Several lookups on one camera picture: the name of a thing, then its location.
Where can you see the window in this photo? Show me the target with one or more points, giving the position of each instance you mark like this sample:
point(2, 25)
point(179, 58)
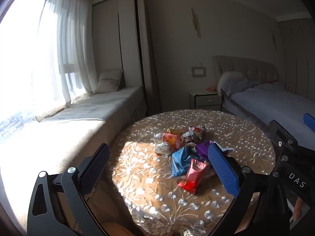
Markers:
point(22, 66)

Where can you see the person's right hand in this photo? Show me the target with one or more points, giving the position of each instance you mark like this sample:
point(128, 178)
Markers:
point(298, 207)

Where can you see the white fluffy pillow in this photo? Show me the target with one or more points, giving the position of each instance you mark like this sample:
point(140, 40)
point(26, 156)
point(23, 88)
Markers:
point(230, 81)

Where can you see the grey nightstand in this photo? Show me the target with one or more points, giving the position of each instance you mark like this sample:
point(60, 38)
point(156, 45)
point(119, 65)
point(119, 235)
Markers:
point(205, 100)

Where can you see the white sheer curtain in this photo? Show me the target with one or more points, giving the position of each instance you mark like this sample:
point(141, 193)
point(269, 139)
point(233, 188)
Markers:
point(69, 54)

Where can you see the purple foil wrapper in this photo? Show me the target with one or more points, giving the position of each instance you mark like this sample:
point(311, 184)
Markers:
point(202, 150)

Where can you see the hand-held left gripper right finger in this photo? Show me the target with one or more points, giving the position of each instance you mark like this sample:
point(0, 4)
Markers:
point(222, 169)

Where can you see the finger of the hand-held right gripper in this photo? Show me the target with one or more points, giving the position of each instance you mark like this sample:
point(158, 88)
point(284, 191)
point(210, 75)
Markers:
point(309, 121)
point(283, 135)

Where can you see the colourful printed snack wrapper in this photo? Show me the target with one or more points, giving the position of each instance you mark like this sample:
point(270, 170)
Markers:
point(191, 135)

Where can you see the blue plastic wrapper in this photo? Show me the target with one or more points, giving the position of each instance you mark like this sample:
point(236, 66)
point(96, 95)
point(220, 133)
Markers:
point(181, 159)

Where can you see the wall switch panel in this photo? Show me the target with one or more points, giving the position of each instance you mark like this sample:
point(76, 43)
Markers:
point(198, 70)

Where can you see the orange paper cup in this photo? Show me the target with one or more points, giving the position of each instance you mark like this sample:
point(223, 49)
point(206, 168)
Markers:
point(174, 130)

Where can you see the red snack wrapper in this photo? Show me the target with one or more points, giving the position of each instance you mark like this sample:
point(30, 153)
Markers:
point(194, 177)

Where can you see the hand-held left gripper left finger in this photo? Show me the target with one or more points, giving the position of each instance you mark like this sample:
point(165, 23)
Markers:
point(96, 169)

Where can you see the grey blue bed blanket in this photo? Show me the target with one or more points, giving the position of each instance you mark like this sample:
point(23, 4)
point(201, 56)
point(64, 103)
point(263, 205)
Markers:
point(268, 103)

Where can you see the pink orange snack wrapper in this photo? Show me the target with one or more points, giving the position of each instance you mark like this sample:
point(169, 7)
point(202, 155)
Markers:
point(169, 139)

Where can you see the flat red packet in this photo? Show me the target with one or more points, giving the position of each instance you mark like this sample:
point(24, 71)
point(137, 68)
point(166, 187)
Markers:
point(211, 88)

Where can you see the beige cushioned window seat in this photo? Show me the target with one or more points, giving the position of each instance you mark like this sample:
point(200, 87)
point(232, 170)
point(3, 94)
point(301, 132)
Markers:
point(81, 118)

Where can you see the beige cushion pillow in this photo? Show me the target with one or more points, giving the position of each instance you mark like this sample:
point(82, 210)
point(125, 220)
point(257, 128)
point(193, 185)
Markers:
point(109, 82)

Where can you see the beige embroidered tablecloth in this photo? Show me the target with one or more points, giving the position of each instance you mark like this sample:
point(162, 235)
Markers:
point(147, 172)

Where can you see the beige padded headboard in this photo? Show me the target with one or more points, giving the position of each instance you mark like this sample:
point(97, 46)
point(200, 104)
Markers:
point(246, 65)

